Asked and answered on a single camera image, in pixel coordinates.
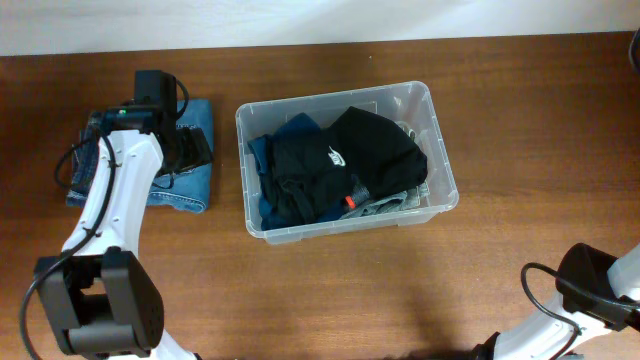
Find black shirt with white logo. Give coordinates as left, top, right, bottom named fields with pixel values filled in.
left=264, top=130, right=354, bottom=225

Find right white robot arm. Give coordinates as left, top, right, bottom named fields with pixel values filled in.
left=469, top=243, right=639, bottom=360

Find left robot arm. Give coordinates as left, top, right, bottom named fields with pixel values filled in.
left=19, top=70, right=213, bottom=359

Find black garment with red band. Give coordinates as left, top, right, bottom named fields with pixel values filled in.
left=328, top=107, right=429, bottom=200

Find clear plastic storage bin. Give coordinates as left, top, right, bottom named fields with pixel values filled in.
left=235, top=81, right=459, bottom=245

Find right black camera cable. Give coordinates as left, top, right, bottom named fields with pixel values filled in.
left=520, top=262, right=640, bottom=360

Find blue denim jeans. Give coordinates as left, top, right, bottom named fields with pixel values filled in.
left=66, top=99, right=214, bottom=214

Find light wash jeans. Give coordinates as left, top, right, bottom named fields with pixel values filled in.
left=337, top=119, right=431, bottom=221

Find dark blue shirt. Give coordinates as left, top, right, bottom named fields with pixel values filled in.
left=248, top=113, right=346, bottom=231

